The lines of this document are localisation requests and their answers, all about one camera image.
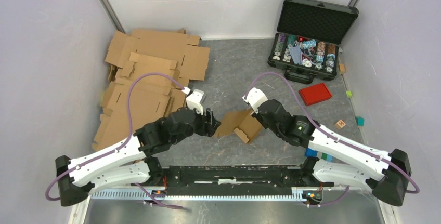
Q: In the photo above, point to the teal cube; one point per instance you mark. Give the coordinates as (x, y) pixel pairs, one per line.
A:
(360, 121)

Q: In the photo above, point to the stack of flat cardboard boxes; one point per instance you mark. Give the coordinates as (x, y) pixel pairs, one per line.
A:
(148, 68)

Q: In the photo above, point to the small orange wooden block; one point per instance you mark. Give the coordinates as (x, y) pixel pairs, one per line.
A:
(342, 68)

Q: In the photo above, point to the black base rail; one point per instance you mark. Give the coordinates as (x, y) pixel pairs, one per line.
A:
(240, 180)

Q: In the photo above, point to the black poker chip case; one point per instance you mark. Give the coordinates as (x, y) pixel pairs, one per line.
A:
(308, 34)

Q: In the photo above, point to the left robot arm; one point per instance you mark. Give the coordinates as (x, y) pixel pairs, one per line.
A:
(130, 161)

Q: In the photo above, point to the brown cardboard box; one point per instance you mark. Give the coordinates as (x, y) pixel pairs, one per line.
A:
(240, 123)

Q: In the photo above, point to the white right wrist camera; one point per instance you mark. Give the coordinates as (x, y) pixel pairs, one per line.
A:
(254, 98)

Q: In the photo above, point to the wooden letter cube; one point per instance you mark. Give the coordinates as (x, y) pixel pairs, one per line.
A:
(340, 124)

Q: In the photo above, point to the red flat box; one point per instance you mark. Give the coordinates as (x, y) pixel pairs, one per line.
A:
(315, 94)

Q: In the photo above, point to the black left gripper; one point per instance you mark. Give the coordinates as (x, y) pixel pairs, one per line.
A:
(209, 128)

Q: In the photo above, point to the blue block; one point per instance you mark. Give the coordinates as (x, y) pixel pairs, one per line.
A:
(310, 153)

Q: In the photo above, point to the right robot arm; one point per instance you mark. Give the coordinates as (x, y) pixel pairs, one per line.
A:
(385, 174)

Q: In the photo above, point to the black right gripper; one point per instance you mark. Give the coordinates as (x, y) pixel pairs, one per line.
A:
(259, 117)

